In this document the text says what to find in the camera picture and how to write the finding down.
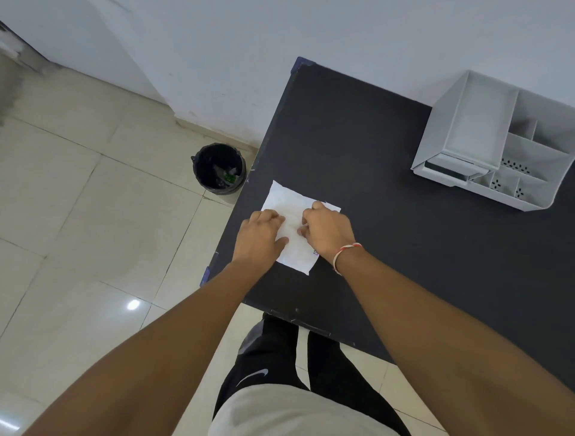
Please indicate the black track trousers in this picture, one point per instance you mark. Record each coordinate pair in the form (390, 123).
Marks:
(269, 355)

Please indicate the person's left hand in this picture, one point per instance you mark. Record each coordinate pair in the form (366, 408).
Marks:
(256, 240)

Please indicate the white paper napkin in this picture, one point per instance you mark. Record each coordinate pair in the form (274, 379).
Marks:
(287, 202)

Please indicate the green wrapper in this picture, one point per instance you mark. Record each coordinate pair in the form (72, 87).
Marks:
(230, 178)

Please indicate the beige shirt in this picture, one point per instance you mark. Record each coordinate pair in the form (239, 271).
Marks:
(292, 415)

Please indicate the person's left forearm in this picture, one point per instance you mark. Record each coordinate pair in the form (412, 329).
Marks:
(148, 359)

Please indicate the person's left thumb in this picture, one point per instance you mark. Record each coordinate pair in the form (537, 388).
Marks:
(282, 242)

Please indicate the blue table corner guard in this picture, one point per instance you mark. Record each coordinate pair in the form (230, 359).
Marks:
(208, 271)

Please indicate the person's right hand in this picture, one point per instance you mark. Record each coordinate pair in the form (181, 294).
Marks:
(330, 231)

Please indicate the person's right thumb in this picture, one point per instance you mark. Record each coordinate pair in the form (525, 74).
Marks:
(302, 230)

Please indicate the person's right forearm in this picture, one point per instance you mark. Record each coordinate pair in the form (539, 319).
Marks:
(449, 346)

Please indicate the black trash bin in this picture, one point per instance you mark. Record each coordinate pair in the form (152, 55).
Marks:
(219, 169)

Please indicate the white plastic desk organizer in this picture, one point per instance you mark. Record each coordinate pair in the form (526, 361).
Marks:
(494, 139)

